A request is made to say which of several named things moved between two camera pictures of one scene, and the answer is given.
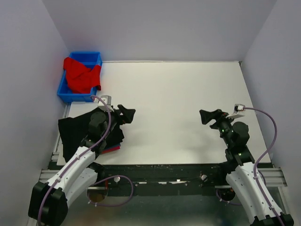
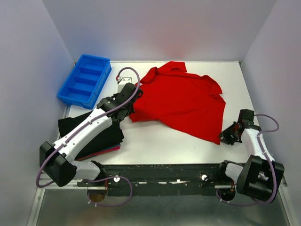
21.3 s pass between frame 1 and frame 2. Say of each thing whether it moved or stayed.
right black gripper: moved
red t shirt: moved
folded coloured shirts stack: stayed
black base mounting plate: stayed
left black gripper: moved
